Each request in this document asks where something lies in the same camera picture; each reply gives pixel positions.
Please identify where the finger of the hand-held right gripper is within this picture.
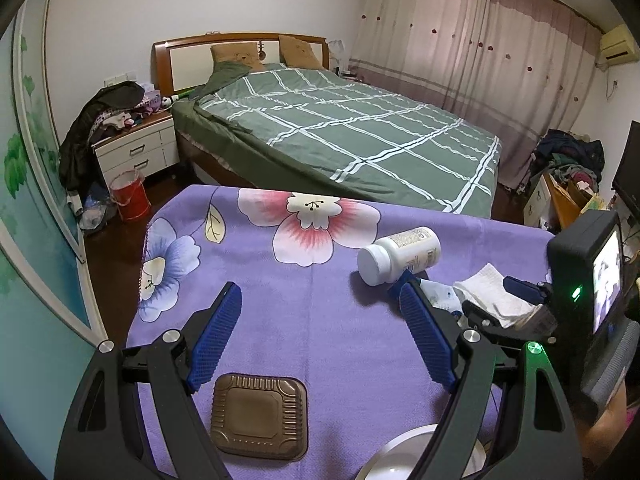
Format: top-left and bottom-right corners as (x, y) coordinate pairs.
(462, 300), (558, 346)
(502, 274), (556, 308)

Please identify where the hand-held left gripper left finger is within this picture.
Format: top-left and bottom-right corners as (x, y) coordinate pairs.
(54, 281), (244, 480)

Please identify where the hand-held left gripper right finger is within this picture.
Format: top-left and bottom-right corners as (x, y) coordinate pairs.
(398, 279), (586, 480)

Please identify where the white ribbed sock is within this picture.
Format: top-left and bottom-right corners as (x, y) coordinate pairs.
(452, 264), (538, 330)

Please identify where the white plastic bottle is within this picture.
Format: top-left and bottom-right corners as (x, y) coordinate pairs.
(357, 226), (442, 287)

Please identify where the person's right forearm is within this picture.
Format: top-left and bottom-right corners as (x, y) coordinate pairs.
(575, 320), (640, 466)

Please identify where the white blue sock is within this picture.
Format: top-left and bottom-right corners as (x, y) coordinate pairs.
(417, 279), (466, 317)

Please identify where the wooden desk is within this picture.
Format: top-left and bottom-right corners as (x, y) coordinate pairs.
(542, 172), (601, 231)

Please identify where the brown plastic lid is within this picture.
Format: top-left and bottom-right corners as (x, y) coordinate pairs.
(210, 373), (309, 461)

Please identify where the purple floral table cloth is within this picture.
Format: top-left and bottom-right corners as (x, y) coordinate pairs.
(125, 185), (558, 480)

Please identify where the black television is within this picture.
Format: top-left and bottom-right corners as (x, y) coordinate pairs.
(612, 120), (640, 221)

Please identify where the pile of clothes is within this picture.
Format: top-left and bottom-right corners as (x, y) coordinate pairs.
(530, 129), (606, 186)

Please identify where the white plate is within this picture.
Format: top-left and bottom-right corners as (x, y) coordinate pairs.
(355, 423), (488, 480)

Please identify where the red bucket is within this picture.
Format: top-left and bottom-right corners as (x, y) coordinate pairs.
(109, 170), (152, 221)

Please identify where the clear plastic bag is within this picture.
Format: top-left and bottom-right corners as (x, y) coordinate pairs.
(77, 192), (118, 236)

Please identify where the white wooden nightstand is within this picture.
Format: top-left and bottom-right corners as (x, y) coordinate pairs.
(92, 110), (180, 181)

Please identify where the bed with green quilt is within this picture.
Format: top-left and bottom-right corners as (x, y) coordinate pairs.
(172, 60), (502, 213)

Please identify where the pink white curtain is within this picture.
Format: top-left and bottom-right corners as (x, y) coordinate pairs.
(347, 0), (603, 191)

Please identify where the dark jacket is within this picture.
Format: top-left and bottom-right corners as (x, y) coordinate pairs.
(59, 81), (146, 193)

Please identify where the painted glass wardrobe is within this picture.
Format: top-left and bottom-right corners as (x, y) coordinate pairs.
(0, 10), (108, 346)

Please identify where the brown pillow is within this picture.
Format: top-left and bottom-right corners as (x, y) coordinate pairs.
(210, 42), (266, 72)
(278, 35), (323, 68)

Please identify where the wooden bed headboard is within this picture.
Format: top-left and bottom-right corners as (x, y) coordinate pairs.
(151, 32), (332, 96)

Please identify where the wall air conditioner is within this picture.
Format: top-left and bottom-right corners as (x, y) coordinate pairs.
(597, 24), (640, 67)

